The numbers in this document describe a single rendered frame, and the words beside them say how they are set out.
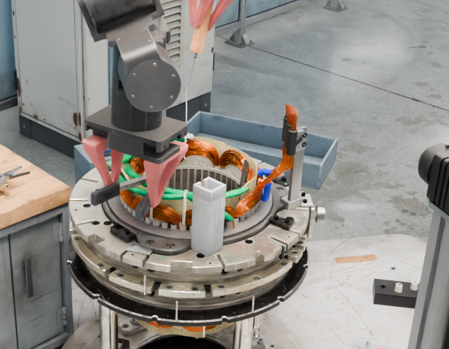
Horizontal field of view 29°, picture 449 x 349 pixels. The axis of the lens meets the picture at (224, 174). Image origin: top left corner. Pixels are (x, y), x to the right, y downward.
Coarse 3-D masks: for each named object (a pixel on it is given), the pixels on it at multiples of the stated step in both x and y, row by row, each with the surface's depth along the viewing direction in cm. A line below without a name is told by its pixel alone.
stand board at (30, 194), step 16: (0, 144) 135; (0, 160) 130; (16, 160) 131; (32, 176) 126; (48, 176) 127; (16, 192) 122; (32, 192) 122; (48, 192) 123; (64, 192) 124; (0, 208) 118; (16, 208) 118; (32, 208) 120; (48, 208) 123; (0, 224) 117
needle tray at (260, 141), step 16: (192, 128) 148; (208, 128) 150; (224, 128) 149; (240, 128) 148; (256, 128) 147; (272, 128) 146; (240, 144) 148; (256, 144) 148; (272, 144) 147; (320, 144) 144; (336, 144) 142; (272, 160) 137; (304, 160) 144; (320, 160) 144; (288, 176) 137; (304, 176) 136; (320, 176) 135
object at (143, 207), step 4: (144, 196) 100; (148, 196) 100; (144, 200) 99; (148, 200) 100; (140, 204) 99; (144, 204) 99; (148, 204) 100; (136, 208) 98; (140, 208) 98; (144, 208) 99; (148, 208) 100; (136, 212) 98; (140, 212) 98; (144, 212) 99; (136, 216) 98; (140, 216) 98; (144, 216) 99; (136, 220) 98; (140, 220) 98
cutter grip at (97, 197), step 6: (108, 186) 102; (114, 186) 102; (96, 192) 100; (102, 192) 101; (108, 192) 101; (114, 192) 102; (96, 198) 100; (102, 198) 101; (108, 198) 102; (96, 204) 101
